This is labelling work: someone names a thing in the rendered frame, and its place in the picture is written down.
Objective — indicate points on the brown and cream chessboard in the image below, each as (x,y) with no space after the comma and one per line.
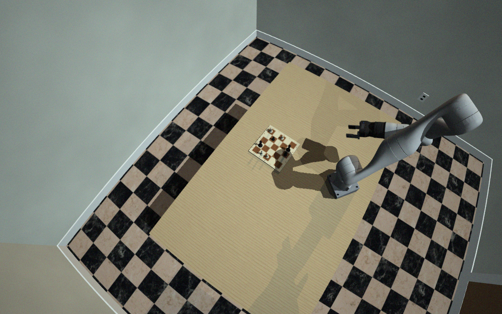
(275,149)

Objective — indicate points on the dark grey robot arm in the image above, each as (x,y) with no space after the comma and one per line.
(459,114)

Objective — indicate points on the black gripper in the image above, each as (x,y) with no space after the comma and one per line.
(373,129)

